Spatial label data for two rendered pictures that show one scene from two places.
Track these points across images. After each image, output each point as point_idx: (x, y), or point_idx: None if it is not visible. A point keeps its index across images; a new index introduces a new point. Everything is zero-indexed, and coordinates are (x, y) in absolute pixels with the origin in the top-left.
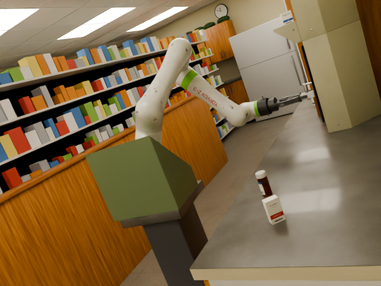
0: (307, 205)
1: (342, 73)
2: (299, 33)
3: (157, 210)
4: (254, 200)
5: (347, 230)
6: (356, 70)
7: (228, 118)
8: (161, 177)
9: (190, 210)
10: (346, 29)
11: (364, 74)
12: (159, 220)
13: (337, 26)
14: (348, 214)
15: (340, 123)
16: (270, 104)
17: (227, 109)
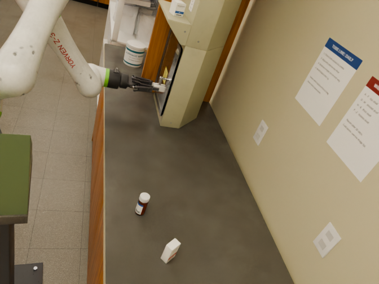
0: (185, 239)
1: (195, 86)
2: (187, 38)
3: None
4: (128, 218)
5: (227, 278)
6: (202, 85)
7: (80, 87)
8: (21, 182)
9: None
10: (215, 52)
11: (203, 89)
12: None
13: (213, 48)
14: (220, 257)
15: (172, 123)
16: (123, 81)
17: (84, 76)
